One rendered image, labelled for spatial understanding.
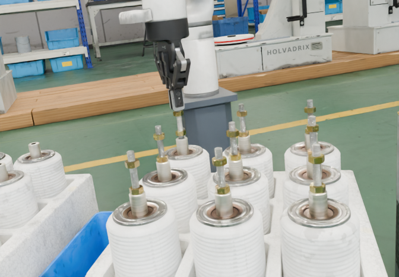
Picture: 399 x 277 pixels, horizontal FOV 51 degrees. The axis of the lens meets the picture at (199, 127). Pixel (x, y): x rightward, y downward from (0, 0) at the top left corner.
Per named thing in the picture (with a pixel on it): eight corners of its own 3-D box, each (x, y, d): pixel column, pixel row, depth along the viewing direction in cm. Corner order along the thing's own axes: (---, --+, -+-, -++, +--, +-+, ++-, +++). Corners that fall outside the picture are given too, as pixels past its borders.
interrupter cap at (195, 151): (209, 148, 82) (209, 145, 81) (192, 163, 75) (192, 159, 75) (175, 147, 85) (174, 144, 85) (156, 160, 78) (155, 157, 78)
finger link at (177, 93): (170, 79, 75) (174, 107, 77) (176, 81, 73) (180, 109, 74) (178, 78, 76) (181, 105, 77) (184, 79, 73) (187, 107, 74)
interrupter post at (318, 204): (312, 209, 54) (310, 185, 53) (331, 212, 53) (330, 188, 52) (306, 218, 52) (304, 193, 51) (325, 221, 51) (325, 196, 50)
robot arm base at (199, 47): (179, 94, 111) (171, 28, 107) (212, 88, 113) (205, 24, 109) (189, 100, 103) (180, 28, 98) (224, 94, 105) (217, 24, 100)
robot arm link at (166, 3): (118, 25, 74) (112, -11, 73) (176, 18, 79) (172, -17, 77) (131, 24, 66) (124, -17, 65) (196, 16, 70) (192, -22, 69)
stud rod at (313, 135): (310, 163, 63) (308, 115, 61) (317, 163, 63) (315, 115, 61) (310, 166, 62) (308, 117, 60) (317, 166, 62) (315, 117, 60)
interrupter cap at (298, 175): (278, 176, 65) (278, 172, 65) (317, 164, 68) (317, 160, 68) (311, 192, 58) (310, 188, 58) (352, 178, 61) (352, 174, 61)
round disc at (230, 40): (204, 45, 296) (203, 37, 294) (244, 40, 303) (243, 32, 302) (218, 47, 268) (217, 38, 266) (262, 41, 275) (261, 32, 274)
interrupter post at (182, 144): (192, 153, 80) (190, 136, 80) (186, 157, 78) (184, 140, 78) (180, 152, 81) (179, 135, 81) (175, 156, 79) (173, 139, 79)
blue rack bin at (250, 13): (246, 23, 586) (245, 8, 580) (271, 20, 596) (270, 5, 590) (262, 23, 539) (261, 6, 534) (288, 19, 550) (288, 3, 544)
